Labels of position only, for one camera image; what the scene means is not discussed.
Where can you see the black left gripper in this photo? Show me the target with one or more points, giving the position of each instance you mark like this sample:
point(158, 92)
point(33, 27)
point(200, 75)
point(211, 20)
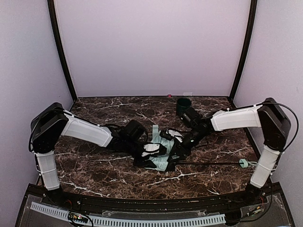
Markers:
point(144, 158)

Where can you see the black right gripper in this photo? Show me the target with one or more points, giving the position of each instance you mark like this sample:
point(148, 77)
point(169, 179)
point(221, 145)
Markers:
point(177, 153)

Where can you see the mint green folding umbrella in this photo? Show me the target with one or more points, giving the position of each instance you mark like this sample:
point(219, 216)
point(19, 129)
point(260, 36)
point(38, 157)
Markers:
point(161, 161)

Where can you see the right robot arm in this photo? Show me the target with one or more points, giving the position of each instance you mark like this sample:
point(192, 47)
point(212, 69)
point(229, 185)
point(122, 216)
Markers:
point(268, 115)

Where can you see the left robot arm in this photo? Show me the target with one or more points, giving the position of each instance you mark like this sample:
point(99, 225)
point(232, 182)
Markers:
point(55, 124)

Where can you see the black cylindrical cup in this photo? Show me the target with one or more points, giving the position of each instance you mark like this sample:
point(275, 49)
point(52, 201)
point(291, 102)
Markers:
point(182, 105)

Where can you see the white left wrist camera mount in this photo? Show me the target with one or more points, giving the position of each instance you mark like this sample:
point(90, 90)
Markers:
point(153, 148)

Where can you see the black curved front rail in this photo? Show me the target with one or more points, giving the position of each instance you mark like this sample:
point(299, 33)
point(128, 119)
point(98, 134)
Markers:
point(219, 203)

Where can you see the grey slotted cable duct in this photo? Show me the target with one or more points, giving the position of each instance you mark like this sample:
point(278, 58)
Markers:
point(124, 219)

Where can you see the right black frame post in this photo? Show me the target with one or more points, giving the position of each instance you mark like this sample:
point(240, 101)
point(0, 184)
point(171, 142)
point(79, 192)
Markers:
point(245, 48)

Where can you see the black frame post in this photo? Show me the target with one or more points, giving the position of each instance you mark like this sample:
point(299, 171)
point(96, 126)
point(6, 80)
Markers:
point(245, 48)
point(60, 50)

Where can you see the left black frame post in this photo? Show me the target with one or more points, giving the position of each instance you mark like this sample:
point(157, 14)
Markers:
point(60, 50)

